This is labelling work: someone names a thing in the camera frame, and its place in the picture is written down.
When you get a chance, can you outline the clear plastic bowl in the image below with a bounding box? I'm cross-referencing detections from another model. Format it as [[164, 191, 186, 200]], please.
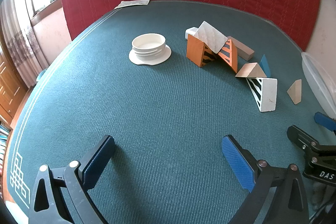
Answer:
[[301, 51, 336, 119]]

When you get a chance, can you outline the wooden cabinet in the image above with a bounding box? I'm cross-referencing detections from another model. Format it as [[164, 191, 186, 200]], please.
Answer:
[[0, 48, 29, 119]]

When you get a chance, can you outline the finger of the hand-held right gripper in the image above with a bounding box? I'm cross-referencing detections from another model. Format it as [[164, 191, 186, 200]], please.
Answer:
[[314, 112, 336, 132], [287, 125, 320, 154]]

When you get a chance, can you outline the patterned sheer curtain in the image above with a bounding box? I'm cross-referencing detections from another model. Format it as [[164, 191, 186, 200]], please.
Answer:
[[0, 0, 50, 88]]

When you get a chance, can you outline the white zebra-striped triangular block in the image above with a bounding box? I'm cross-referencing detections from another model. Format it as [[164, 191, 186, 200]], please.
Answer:
[[245, 77, 278, 112]]

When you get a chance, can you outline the white round plastic lid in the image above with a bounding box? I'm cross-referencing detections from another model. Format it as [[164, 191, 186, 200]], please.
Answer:
[[129, 33, 172, 66]]

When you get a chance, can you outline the grey-brown rectangular block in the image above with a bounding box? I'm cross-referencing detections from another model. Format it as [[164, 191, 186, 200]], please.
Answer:
[[227, 36, 256, 61]]

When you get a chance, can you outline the large beige triangular block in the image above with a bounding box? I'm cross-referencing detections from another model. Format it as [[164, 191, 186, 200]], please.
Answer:
[[235, 62, 266, 79]]

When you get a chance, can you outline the small beige triangular block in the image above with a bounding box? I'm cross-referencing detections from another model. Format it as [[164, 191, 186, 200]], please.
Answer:
[[287, 79, 303, 105]]

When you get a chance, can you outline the blue triangular block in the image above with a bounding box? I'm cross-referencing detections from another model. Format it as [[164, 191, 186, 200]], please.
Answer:
[[259, 54, 272, 78]]

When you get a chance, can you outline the light blue object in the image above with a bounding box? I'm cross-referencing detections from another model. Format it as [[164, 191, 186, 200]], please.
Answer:
[[35, 69, 48, 83]]

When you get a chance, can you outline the white cube block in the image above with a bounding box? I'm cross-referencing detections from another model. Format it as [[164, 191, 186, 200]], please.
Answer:
[[185, 27, 200, 41]]

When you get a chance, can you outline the white paper sheet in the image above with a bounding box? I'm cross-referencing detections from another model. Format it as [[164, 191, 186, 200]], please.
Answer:
[[114, 0, 151, 10]]

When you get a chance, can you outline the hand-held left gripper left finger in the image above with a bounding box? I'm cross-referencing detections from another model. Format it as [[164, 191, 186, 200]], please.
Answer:
[[28, 135, 116, 224]]

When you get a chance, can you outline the white flat block on top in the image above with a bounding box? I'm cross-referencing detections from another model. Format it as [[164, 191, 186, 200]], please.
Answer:
[[194, 21, 228, 53]]

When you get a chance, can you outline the orange tiger-striped triangular block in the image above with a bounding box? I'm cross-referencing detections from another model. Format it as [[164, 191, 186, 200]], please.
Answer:
[[217, 39, 238, 73], [186, 35, 218, 68]]

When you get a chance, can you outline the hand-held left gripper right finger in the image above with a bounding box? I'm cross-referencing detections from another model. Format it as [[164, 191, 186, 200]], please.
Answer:
[[221, 134, 311, 224]]

